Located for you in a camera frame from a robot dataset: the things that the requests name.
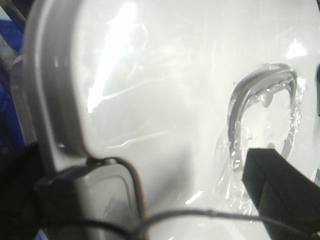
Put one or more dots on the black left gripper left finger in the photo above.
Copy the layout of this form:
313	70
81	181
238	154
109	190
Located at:
26	202

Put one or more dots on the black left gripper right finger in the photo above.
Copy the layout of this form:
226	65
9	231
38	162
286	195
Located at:
282	193

